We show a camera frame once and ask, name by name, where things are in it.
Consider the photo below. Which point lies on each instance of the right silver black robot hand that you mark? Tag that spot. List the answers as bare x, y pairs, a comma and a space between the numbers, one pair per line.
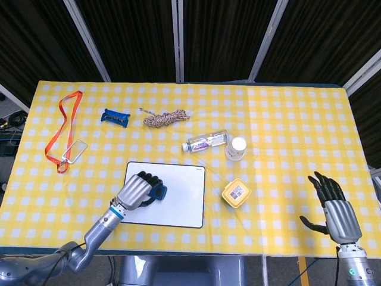
342, 220

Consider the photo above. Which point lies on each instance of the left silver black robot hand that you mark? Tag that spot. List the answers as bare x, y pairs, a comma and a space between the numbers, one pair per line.
134, 190

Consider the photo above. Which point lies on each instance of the blue whiteboard eraser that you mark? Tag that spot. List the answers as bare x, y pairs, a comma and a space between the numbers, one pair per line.
160, 192

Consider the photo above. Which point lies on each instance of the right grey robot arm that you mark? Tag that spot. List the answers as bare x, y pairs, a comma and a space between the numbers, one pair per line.
355, 265

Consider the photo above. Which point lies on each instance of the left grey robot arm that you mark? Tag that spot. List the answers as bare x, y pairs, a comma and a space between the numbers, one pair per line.
101, 223

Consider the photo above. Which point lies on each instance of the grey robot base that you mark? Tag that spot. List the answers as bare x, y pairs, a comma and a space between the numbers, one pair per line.
181, 271

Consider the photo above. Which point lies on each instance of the black-framed whiteboard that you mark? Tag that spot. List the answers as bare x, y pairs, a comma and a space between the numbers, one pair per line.
184, 202

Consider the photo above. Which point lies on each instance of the clear badge holder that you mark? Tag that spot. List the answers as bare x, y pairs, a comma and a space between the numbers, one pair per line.
76, 150

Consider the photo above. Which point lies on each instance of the blue plastic clip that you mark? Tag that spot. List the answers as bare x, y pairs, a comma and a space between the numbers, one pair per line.
114, 117

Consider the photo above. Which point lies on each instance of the clear plastic water bottle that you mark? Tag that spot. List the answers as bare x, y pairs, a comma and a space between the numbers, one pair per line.
205, 141

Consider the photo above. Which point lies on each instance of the green box with yellow lid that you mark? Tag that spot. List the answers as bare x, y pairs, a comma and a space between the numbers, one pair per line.
235, 192

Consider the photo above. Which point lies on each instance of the yellow checkered tablecloth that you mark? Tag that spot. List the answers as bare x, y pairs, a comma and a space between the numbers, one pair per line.
282, 125

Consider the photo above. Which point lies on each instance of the black fabric divider panel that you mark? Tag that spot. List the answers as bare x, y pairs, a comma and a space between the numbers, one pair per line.
35, 38
324, 38
223, 38
131, 38

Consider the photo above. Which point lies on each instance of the white divider post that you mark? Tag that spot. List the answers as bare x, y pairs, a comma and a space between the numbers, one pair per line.
266, 38
178, 38
361, 71
86, 38
13, 96

